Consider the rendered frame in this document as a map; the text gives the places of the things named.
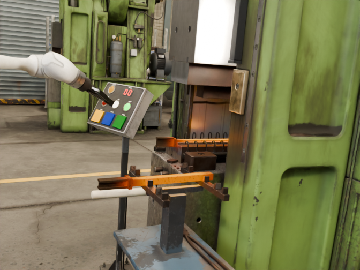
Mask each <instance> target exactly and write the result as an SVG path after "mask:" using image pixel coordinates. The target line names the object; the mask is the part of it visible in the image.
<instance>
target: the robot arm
mask: <svg viewBox="0 0 360 270"><path fill-rule="evenodd" d="M0 69H15V70H23V71H26V72H28V74H29V75H30V76H34V77H38V78H53V79H56V80H58V81H62V82H65V83H67V84H68V85H70V86H71V87H73V88H76V89H78V90H80V91H81V92H84V91H86V92H88V93H89V94H91V95H93V96H94V97H96V98H97V99H100V100H102V101H103V102H105V103H106V104H108V105H109V106H111V107H112V106H113V105H114V103H115V102H114V101H113V100H111V99H110V98H108V96H107V95H106V94H105V93H104V92H103V91H101V90H100V89H99V88H96V87H95V86H94V85H91V80H90V79H89V78H87V77H86V75H85V74H84V73H83V72H82V71H80V70H79V69H78V68H76V67H75V65H74V64H73V63H72V62H70V61H69V60H68V59H67V58H65V57H64V56H62V55H60V54H58V53H55V52H51V51H50V52H48V53H46V54H45V55H30V56H29V58H16V57H9V56H3V55H0Z"/></svg>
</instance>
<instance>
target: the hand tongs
mask: <svg viewBox="0 0 360 270"><path fill-rule="evenodd" d="M183 237H185V238H186V240H187V241H188V243H189V244H190V245H191V246H192V247H193V248H194V249H195V250H196V251H197V252H198V253H199V254H200V255H201V256H202V257H203V258H204V259H205V260H206V261H207V262H208V263H209V264H210V265H211V266H212V267H213V268H214V269H215V270H220V269H219V268H218V267H217V266H216V265H215V264H214V263H213V262H212V261H211V260H210V259H209V258H208V257H207V256H205V255H204V254H203V253H202V252H201V251H200V250H199V249H198V248H197V247H196V246H195V245H194V244H193V243H192V242H191V241H193V242H195V243H196V244H197V245H199V246H200V247H201V248H202V249H203V250H204V251H205V252H206V253H207V254H208V255H209V256H210V257H212V258H213V259H214V260H215V261H216V262H217V263H218V264H219V265H220V266H221V267H222V268H223V269H224V270H230V269H229V268H228V267H227V266H226V265H224V264H223V263H222V262H221V261H220V260H219V259H218V258H217V257H216V256H215V255H214V254H212V253H211V252H210V251H209V250H208V249H207V248H205V247H204V246H203V245H202V244H201V243H200V242H199V241H197V240H196V239H195V238H193V237H192V236H190V235H189V232H188V230H187V229H186V228H185V227H184V230H183Z"/></svg>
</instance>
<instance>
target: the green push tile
mask: <svg viewBox="0 0 360 270"><path fill-rule="evenodd" d="M126 119H127V117H125V116H121V115H117V117H116V119H115V121H114V123H113V125H112V127H114V128H117V129H122V127H123V125H124V123H125V121H126Z"/></svg>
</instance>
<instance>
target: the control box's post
mask: <svg viewBox="0 0 360 270"><path fill-rule="evenodd" d="M129 140H130V138H127V137H124V136H122V156H121V176H120V177H124V175H127V174H128V155H129ZM125 203H126V198H120V197H119V207H118V227H117V230H122V229H124V221H125ZM122 259H123V250H122V248H121V247H120V245H119V244H118V242H117V247H116V261H117V263H116V270H118V262H119V261H120V262H121V270H122Z"/></svg>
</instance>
